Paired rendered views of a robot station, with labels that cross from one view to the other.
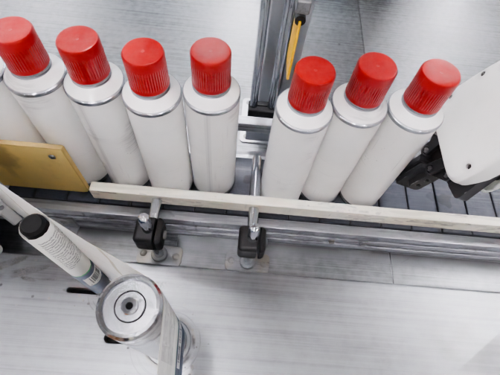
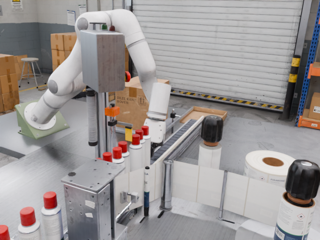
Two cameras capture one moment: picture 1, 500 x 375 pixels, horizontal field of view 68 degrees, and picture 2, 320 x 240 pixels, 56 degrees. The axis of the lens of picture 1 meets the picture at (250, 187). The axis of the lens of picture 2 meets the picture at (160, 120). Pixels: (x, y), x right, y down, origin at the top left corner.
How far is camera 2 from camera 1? 0.99 m
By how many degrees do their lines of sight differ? 60
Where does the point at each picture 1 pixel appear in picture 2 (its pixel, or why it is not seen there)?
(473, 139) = (155, 134)
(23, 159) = not seen: hidden behind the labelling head
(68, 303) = (144, 223)
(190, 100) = (124, 155)
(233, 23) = (50, 179)
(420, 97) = (146, 132)
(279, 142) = (137, 155)
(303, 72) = (135, 136)
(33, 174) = not seen: hidden behind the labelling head
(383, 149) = (146, 147)
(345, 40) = (84, 160)
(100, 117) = not seen: hidden behind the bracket
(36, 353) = (155, 230)
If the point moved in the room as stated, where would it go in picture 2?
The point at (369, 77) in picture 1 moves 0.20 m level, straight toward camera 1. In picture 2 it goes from (141, 132) to (176, 148)
